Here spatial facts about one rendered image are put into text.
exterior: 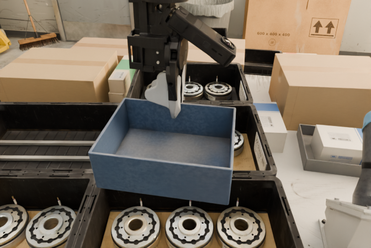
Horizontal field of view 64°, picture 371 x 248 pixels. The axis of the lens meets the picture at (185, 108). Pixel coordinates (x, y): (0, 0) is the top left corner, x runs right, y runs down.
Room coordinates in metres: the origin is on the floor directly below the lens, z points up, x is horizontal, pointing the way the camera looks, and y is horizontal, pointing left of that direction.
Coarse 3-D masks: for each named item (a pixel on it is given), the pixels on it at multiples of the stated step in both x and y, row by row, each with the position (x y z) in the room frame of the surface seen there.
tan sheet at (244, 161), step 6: (246, 138) 0.72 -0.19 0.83; (246, 144) 0.69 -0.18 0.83; (246, 150) 0.66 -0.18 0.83; (240, 156) 0.64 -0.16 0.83; (246, 156) 0.64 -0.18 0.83; (252, 156) 0.64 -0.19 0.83; (234, 162) 0.61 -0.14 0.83; (240, 162) 0.61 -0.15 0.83; (246, 162) 0.61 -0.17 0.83; (252, 162) 0.61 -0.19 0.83; (234, 168) 0.59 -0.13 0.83; (240, 168) 0.59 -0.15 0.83; (246, 168) 0.59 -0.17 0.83; (252, 168) 0.59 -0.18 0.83
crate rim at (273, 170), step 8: (208, 104) 0.76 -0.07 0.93; (216, 104) 0.76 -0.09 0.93; (224, 104) 0.76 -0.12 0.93; (232, 104) 0.76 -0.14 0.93; (240, 104) 0.76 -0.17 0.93; (248, 104) 0.76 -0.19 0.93; (256, 112) 0.72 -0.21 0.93; (256, 120) 0.67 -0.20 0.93; (264, 136) 0.60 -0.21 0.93; (264, 144) 0.57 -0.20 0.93; (264, 152) 0.55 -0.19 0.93; (272, 160) 0.51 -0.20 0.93; (272, 168) 0.49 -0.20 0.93
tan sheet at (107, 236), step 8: (112, 216) 0.44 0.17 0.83; (160, 216) 0.44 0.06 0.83; (168, 216) 0.44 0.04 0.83; (216, 216) 0.44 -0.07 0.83; (264, 216) 0.44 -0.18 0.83; (264, 224) 0.41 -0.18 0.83; (104, 240) 0.37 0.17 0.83; (112, 240) 0.37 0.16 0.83; (160, 240) 0.37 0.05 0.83; (216, 240) 0.37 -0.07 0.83; (264, 240) 0.37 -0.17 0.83; (272, 240) 0.37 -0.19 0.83
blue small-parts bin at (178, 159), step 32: (128, 128) 0.45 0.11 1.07; (160, 128) 0.44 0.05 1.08; (192, 128) 0.43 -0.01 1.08; (224, 128) 0.42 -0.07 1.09; (96, 160) 0.31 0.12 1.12; (128, 160) 0.30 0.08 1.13; (160, 160) 0.29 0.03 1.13; (192, 160) 0.36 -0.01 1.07; (224, 160) 0.36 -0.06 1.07; (160, 192) 0.29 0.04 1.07; (192, 192) 0.29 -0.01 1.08; (224, 192) 0.28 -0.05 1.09
